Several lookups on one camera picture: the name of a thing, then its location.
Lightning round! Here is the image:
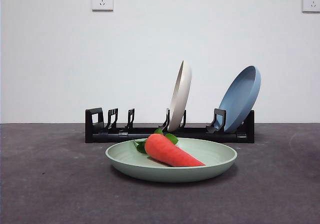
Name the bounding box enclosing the black plate rack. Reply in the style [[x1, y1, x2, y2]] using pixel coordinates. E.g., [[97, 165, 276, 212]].
[[84, 106, 255, 144]]

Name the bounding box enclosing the beige plate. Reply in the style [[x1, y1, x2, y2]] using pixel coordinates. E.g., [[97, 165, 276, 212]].
[[167, 59, 193, 133]]

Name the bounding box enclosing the blue plate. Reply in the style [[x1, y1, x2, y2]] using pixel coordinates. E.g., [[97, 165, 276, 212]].
[[218, 65, 262, 133]]

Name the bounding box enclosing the orange toy carrot with leaves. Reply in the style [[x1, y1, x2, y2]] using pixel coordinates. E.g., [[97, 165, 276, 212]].
[[133, 127, 207, 167]]

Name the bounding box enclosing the green plate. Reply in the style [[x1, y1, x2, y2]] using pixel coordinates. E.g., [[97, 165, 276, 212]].
[[105, 137, 238, 184]]

